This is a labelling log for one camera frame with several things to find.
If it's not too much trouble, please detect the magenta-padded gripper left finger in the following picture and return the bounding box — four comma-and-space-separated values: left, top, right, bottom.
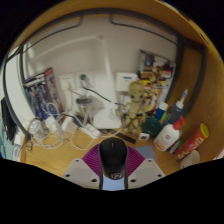
61, 143, 104, 190

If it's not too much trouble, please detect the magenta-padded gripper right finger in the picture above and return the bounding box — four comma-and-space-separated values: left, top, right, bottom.
123, 145, 166, 190

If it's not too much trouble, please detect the black computer mouse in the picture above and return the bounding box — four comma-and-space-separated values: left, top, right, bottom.
98, 137, 129, 182

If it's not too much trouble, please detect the small white cube clock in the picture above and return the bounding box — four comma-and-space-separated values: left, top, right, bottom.
138, 132, 151, 142

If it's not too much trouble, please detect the flat black bar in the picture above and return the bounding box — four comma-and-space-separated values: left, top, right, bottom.
114, 131, 138, 145

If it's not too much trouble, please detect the white red-pump lotion bottle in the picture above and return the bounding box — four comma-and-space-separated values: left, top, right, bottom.
153, 115, 186, 153

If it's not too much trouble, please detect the white power strip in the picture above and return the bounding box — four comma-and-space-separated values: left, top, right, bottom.
78, 123, 102, 140

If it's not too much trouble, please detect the dark green round dish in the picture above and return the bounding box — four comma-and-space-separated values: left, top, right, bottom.
140, 116, 164, 138

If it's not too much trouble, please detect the orange chip can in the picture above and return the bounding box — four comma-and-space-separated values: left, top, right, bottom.
173, 122, 210, 161

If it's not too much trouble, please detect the clear lidded plastic container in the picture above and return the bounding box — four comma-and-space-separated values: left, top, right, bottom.
28, 119, 44, 139

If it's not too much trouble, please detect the dark white-nozzle bottle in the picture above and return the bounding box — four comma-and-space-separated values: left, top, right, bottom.
168, 88, 189, 126

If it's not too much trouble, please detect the teal cloth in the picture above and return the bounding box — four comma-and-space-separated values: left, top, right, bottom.
0, 133, 14, 159

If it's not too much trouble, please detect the black bag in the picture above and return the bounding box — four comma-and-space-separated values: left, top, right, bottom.
0, 96, 18, 141

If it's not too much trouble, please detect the robot model kit box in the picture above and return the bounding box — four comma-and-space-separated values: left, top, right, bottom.
22, 67, 66, 119

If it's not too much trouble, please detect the colourful printed picture box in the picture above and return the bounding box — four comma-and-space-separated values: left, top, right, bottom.
137, 49, 177, 104

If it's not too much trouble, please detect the tangled white charging cable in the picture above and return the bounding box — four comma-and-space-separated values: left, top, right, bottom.
24, 103, 88, 151

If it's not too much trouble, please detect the black cable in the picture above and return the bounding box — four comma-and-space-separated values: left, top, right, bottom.
81, 85, 126, 106

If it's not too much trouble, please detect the white wall socket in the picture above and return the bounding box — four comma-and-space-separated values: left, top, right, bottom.
59, 73, 76, 91
75, 70, 96, 90

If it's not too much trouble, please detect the white wall box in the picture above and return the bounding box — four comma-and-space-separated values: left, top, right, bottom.
115, 71, 138, 93

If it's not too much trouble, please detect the dark grey metal desk frame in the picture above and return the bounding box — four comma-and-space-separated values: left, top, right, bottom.
2, 8, 208, 141

